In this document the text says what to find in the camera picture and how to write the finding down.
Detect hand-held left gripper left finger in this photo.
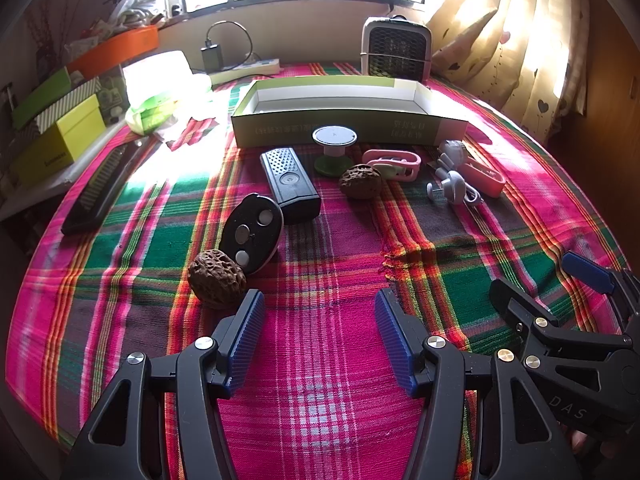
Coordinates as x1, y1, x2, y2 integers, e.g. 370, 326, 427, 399
62, 288, 266, 480

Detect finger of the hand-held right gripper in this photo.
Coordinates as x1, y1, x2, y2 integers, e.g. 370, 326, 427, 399
561, 251, 640, 333
489, 277, 633, 361

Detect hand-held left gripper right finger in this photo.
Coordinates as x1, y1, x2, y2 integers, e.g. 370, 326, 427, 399
374, 288, 583, 480

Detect brown walnut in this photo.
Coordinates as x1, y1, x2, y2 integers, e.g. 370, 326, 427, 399
339, 162, 385, 201
188, 249, 248, 309

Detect black and white oval fob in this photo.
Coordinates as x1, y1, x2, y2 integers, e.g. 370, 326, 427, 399
220, 193, 285, 276

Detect white cable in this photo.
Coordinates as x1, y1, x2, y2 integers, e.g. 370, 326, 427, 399
425, 157, 486, 207

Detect white mushroom-shaped plug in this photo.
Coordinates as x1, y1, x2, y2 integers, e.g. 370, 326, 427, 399
426, 170, 467, 206

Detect white cardboard box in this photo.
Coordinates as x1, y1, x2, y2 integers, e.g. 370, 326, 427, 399
231, 77, 468, 148

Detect white disc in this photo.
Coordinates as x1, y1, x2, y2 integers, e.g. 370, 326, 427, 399
312, 125, 358, 177

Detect black long case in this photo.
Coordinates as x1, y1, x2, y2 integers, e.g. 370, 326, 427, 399
61, 140, 146, 236

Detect cream heart-print curtain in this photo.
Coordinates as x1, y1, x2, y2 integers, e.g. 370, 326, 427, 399
427, 0, 608, 146

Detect green tissue pack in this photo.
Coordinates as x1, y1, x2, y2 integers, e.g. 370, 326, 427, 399
122, 50, 211, 136

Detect white power strip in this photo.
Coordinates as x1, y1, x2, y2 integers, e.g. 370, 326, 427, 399
210, 57, 282, 83

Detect small grey heater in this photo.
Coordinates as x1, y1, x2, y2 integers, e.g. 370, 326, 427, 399
360, 16, 433, 83

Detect yellow-green box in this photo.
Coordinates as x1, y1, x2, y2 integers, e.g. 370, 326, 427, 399
10, 95, 108, 186

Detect green patterned box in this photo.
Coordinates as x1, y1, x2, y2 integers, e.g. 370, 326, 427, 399
96, 66, 128, 125

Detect green flat box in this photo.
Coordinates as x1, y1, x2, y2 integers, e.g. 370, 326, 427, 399
11, 66, 73, 131

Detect pile of plastic bags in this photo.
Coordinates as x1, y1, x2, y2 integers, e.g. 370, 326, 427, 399
65, 0, 168, 56

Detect dried branches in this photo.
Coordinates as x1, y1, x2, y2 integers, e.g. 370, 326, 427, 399
22, 7, 58, 61

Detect black charger cable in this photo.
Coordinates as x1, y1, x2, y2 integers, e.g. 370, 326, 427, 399
205, 20, 256, 68

